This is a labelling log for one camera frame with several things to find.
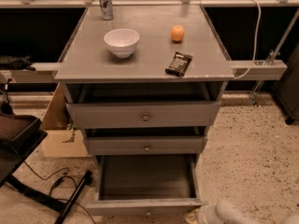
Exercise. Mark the grey drawer cabinet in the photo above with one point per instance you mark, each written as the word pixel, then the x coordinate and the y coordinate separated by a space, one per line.
pixel 147 82

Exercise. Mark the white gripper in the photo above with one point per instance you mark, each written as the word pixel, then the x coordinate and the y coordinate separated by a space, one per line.
pixel 203 215

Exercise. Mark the grey top drawer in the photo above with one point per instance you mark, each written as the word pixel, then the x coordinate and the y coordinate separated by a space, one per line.
pixel 144 111

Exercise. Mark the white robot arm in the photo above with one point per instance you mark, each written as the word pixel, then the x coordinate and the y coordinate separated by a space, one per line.
pixel 225 212

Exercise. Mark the grey bottom drawer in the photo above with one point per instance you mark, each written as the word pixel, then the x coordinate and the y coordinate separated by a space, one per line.
pixel 145 185

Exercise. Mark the cardboard box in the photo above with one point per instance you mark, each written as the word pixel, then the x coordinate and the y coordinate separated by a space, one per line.
pixel 64 140

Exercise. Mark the dark cabinet on wheels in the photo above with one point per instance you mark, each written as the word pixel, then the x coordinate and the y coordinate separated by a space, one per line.
pixel 286 90

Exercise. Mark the white ceramic bowl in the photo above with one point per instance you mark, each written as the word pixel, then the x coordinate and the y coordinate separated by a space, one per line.
pixel 122 42

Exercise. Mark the black snack bar packet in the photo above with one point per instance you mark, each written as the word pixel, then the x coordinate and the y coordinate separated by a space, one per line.
pixel 179 65

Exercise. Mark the grey drawer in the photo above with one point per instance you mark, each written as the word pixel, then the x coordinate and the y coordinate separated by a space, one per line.
pixel 138 141
pixel 144 111
pixel 145 185

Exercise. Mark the metal rail frame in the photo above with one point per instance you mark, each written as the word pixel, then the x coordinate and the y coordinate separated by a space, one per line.
pixel 258 69

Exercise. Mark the orange fruit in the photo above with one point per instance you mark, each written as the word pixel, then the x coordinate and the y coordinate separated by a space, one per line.
pixel 177 33

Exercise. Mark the grey middle drawer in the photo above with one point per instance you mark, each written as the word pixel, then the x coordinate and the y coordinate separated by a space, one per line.
pixel 138 141

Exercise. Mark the silver drink can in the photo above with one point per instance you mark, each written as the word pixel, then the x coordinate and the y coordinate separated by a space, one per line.
pixel 107 9

